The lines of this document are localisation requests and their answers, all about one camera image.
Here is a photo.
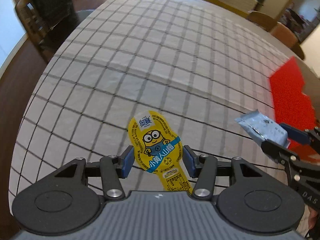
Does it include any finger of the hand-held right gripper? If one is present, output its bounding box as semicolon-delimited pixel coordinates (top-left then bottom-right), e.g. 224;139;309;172
279;122;320;153
260;139;301;181

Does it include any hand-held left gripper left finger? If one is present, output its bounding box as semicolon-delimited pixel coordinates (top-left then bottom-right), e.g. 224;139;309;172
54;145;135;200

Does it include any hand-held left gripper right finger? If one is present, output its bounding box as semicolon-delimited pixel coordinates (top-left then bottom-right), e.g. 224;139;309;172
183;145;265;200

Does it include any silver snack packet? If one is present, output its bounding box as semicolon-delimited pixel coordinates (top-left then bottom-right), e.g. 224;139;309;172
234;109;291;149

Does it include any yellow cartoon snack packet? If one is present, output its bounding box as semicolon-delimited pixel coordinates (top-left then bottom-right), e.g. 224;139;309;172
127;109;194;195

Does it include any red cardboard box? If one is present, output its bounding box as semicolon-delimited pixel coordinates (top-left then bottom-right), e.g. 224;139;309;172
269;57;317;162

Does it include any wooden chair with dark cloth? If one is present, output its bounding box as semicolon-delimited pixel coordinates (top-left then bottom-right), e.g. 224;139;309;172
14;0;78;64

